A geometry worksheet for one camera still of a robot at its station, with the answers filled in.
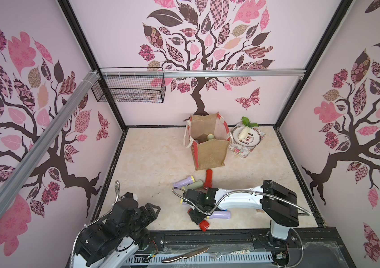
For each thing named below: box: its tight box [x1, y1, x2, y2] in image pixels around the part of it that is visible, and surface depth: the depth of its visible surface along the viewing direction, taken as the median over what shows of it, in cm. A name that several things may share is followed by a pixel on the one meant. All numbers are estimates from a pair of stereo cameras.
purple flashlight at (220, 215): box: [206, 210, 232, 220], surface depth 81 cm
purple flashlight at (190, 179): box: [173, 175, 196, 188], surface depth 92 cm
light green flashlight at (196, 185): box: [181, 179, 204, 191], surface depth 90 cm
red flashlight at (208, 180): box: [203, 169, 213, 190], surface depth 96 cm
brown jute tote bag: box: [183, 111, 234, 171], surface depth 97 cm
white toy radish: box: [238, 116, 259, 141], surface depth 120 cm
